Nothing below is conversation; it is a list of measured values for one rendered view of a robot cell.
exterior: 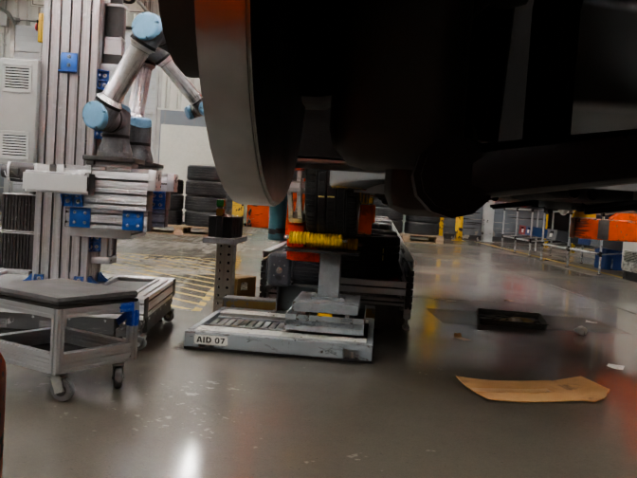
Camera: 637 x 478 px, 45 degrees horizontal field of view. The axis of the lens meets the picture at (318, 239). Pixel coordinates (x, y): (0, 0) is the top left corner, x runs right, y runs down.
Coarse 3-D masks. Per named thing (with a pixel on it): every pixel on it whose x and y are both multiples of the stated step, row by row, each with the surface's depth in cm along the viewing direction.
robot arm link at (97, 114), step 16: (144, 16) 310; (144, 32) 310; (160, 32) 313; (128, 48) 316; (144, 48) 314; (128, 64) 315; (112, 80) 317; (128, 80) 317; (96, 96) 319; (112, 96) 318; (96, 112) 316; (112, 112) 319; (96, 128) 318; (112, 128) 326
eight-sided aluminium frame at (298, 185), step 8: (296, 184) 340; (304, 184) 390; (288, 192) 342; (296, 192) 342; (304, 192) 390; (288, 200) 347; (288, 208) 350; (296, 208) 380; (304, 208) 380; (288, 216) 355; (296, 216) 355; (304, 216) 369
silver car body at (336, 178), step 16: (336, 176) 282; (352, 176) 276; (368, 176) 273; (384, 176) 270; (368, 192) 326; (560, 192) 427; (576, 192) 375; (592, 192) 343; (608, 192) 424; (624, 192) 423; (496, 208) 647; (544, 208) 658; (560, 208) 608; (576, 208) 368; (592, 208) 354; (608, 208) 351; (624, 208) 349
